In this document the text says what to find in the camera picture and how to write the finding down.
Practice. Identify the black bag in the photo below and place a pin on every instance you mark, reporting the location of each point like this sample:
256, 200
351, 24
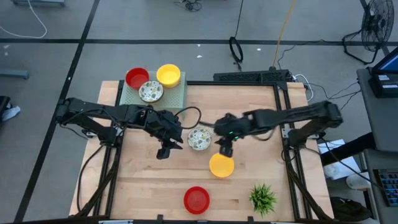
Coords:
351, 210

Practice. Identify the mustard bowl with terrazzo inside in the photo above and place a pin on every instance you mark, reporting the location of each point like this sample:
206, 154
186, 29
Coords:
199, 139
151, 91

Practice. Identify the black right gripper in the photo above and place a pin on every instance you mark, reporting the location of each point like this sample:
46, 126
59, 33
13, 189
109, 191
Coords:
231, 126

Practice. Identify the green dish mat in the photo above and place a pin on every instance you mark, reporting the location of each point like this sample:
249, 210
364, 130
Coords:
174, 96

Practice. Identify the gray furniture foot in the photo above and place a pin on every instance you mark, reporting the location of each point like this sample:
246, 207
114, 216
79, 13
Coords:
14, 74

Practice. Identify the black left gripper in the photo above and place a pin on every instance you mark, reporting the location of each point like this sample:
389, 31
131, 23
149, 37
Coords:
164, 124

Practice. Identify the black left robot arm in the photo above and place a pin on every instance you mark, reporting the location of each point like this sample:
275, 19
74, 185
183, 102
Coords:
93, 109

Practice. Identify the person's foot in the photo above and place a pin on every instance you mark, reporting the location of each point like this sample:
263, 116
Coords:
11, 112

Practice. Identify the yellow plastic mini bowl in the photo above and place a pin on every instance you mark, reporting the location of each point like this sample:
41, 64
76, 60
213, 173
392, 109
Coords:
168, 76
221, 166

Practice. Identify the black desk crossbar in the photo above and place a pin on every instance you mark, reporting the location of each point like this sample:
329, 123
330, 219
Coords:
348, 149

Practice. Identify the gray cart base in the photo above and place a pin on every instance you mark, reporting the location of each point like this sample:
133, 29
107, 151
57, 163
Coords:
37, 2

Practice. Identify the black device with white labels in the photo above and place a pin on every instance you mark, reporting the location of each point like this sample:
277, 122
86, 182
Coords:
382, 90

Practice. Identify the white rounded object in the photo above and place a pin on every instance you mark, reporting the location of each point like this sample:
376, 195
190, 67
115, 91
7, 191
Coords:
357, 182

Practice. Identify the black perforated metal box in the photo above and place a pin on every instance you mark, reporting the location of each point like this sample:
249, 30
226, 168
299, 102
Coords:
252, 76

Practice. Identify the black floor tape strip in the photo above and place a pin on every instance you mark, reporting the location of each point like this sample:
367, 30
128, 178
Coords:
124, 40
75, 59

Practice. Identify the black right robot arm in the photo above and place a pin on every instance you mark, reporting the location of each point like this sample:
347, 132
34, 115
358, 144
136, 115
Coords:
295, 113

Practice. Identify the black computer keyboard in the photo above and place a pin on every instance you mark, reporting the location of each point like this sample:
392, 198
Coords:
390, 186

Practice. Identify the red plastic mini bowl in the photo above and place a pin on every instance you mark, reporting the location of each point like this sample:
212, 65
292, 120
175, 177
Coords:
196, 200
135, 76

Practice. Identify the small green artificial plant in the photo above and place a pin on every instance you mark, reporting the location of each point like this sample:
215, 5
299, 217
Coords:
262, 199

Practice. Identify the gray desk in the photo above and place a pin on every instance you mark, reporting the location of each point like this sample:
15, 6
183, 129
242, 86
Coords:
373, 118
371, 161

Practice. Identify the computer monitor with blue screen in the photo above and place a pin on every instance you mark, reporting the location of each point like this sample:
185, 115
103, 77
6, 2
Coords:
390, 63

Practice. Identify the black floor fan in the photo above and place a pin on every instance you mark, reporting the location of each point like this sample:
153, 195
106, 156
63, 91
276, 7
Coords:
377, 25

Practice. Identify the white paper on floor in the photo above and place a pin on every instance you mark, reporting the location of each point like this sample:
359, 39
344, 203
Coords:
339, 168

